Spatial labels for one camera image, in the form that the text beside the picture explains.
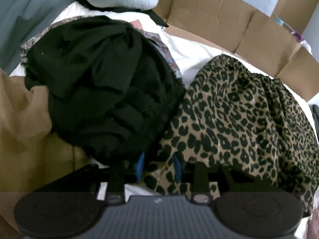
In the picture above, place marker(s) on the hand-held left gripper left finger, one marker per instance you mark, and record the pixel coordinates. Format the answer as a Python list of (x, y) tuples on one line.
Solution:
[(140, 166)]

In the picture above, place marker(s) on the black cloth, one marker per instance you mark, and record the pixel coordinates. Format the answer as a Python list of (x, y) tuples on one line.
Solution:
[(154, 17)]

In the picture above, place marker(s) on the upright cardboard sheet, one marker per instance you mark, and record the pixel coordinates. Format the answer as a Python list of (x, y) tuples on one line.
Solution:
[(299, 10)]

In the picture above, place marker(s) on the black garment with patterned lining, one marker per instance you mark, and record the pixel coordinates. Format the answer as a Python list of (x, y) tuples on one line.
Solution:
[(99, 92)]

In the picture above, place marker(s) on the brown garment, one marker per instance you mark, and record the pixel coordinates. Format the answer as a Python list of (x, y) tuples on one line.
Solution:
[(25, 129)]

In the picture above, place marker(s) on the grey blanket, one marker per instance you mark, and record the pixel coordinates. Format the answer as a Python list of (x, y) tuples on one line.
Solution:
[(30, 17)]

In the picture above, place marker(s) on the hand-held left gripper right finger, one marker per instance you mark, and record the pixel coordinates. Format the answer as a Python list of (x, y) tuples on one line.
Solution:
[(177, 168)]

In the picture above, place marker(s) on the white bear print blanket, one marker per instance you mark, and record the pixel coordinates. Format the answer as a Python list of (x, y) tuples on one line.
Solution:
[(189, 52)]

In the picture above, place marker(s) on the brown cardboard box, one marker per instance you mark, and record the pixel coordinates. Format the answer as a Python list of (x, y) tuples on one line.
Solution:
[(211, 17)]

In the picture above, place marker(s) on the leopard print skirt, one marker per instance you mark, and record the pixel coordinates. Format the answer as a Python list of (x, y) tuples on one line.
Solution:
[(236, 117)]

